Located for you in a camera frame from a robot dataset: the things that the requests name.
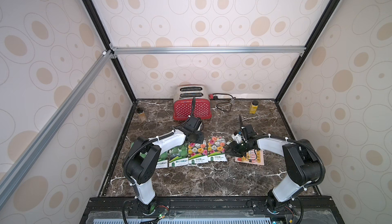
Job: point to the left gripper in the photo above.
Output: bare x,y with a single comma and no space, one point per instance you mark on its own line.
201,140

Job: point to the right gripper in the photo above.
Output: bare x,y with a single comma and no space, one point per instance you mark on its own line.
238,146

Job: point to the flower seed packet back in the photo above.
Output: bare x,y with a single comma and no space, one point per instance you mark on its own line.
216,149

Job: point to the flower seed packet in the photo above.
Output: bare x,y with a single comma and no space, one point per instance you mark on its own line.
216,149
197,153

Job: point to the orange striped seed packet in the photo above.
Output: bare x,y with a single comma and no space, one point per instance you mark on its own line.
254,157

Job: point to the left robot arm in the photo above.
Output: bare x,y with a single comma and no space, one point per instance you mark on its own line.
140,163

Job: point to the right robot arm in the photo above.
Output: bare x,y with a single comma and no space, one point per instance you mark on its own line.
304,166

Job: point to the red polka dot toaster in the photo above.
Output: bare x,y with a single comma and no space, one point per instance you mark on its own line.
191,99

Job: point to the yellow turmeric powder bottle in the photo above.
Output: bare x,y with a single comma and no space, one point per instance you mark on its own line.
254,107

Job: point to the brown spice bottle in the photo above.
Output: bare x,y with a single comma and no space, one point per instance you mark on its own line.
141,114

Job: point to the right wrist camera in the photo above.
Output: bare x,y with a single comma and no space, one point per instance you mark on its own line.
237,137

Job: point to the horizontal aluminium rail back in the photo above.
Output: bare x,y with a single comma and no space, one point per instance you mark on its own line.
208,50

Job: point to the black base frame front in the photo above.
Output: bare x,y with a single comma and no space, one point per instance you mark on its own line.
211,210

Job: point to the diagonal aluminium rail left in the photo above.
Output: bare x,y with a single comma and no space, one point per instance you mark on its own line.
28,158

